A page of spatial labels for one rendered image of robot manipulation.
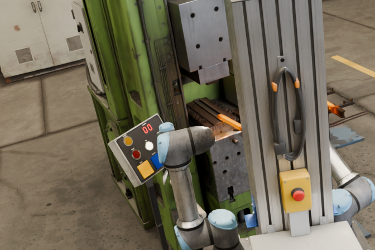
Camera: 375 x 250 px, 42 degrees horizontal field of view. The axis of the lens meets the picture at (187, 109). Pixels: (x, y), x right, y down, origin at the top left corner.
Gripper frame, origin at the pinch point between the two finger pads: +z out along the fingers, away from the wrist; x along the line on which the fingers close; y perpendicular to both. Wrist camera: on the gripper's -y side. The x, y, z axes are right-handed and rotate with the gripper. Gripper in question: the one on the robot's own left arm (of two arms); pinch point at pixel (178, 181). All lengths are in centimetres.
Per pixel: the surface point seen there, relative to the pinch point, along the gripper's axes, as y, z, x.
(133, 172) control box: -1.8, -9.3, -22.5
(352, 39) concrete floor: -442, 93, 245
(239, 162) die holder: -47, 23, 36
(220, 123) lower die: -50, -5, 28
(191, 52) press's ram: -46, -55, 18
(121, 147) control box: -7.5, -21.9, -26.2
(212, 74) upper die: -50, -38, 28
